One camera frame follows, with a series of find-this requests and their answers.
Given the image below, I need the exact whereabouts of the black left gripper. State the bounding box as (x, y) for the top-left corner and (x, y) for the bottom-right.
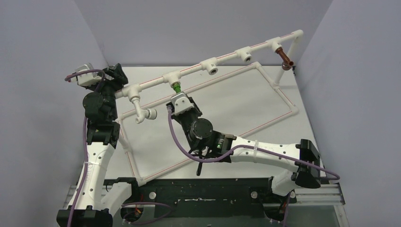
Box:
(88, 66), (128, 120)

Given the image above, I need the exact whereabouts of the white PVC pipe frame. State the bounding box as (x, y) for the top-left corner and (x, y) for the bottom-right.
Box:
(107, 30), (312, 185)

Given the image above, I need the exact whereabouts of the green water faucet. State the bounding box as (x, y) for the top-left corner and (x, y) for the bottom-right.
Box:
(171, 82), (182, 94)

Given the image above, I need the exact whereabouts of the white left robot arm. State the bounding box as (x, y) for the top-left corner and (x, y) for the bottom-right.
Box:
(56, 63), (140, 227)

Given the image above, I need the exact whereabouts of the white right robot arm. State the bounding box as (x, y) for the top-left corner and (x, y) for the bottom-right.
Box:
(166, 98), (321, 202)

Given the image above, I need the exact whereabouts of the white water faucet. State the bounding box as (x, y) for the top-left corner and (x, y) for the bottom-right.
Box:
(131, 97), (157, 124)

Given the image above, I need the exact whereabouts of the brown water faucet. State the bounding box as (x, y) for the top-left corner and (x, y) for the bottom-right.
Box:
(275, 47), (294, 71)

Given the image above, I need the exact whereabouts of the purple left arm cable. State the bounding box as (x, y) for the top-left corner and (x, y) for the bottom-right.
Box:
(64, 69), (107, 227)

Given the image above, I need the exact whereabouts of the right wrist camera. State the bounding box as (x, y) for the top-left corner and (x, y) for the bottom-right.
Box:
(166, 91), (195, 115)

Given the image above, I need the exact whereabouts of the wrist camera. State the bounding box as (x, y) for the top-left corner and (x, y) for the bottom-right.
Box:
(65, 63), (103, 87)
(166, 91), (195, 115)

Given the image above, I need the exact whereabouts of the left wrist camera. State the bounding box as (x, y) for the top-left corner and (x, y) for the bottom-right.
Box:
(65, 63), (103, 87)

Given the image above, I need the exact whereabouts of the black front table rail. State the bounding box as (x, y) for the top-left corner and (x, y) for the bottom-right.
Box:
(75, 177), (345, 220)

